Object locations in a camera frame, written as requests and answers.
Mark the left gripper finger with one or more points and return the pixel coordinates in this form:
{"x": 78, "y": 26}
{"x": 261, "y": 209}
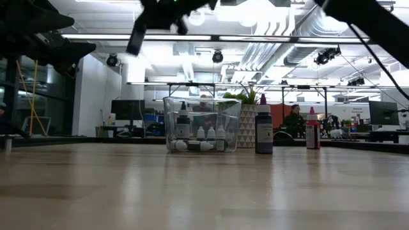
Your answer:
{"x": 32, "y": 16}
{"x": 76, "y": 52}

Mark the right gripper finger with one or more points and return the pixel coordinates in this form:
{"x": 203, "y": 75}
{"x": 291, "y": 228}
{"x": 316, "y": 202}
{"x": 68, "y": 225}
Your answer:
{"x": 182, "y": 27}
{"x": 136, "y": 38}

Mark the large black-capped colouring bottle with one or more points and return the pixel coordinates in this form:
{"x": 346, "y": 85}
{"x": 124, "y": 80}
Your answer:
{"x": 183, "y": 124}

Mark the small white-capped dropper bottle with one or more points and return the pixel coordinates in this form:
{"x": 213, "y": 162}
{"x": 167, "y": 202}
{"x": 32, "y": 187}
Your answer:
{"x": 201, "y": 146}
{"x": 220, "y": 139}
{"x": 200, "y": 133}
{"x": 211, "y": 133}
{"x": 178, "y": 145}

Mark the clear plastic container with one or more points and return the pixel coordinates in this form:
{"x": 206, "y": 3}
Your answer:
{"x": 231, "y": 127}

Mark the large purple-capped colouring bottle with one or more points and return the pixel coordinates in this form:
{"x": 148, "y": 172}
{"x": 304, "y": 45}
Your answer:
{"x": 263, "y": 127}

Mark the large pink-capped colouring bottle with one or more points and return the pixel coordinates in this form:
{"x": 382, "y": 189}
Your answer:
{"x": 312, "y": 131}

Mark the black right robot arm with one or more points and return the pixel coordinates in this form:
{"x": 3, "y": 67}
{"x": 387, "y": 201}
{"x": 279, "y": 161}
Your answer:
{"x": 367, "y": 19}

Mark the black ceiling spotlight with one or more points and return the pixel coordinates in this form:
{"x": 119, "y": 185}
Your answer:
{"x": 112, "y": 60}
{"x": 326, "y": 56}
{"x": 217, "y": 57}

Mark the black computer monitor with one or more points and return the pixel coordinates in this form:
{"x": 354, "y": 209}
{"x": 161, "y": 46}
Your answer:
{"x": 128, "y": 109}
{"x": 382, "y": 112}

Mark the person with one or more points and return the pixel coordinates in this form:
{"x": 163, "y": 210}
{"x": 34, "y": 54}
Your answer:
{"x": 294, "y": 123}
{"x": 203, "y": 107}

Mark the succulent in patterned pot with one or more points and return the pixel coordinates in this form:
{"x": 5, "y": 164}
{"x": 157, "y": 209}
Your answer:
{"x": 247, "y": 124}

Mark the orange partition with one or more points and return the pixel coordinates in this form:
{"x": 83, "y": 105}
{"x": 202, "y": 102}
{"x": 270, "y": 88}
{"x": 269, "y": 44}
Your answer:
{"x": 279, "y": 115}

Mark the black background rig frame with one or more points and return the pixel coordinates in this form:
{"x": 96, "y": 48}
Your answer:
{"x": 191, "y": 84}

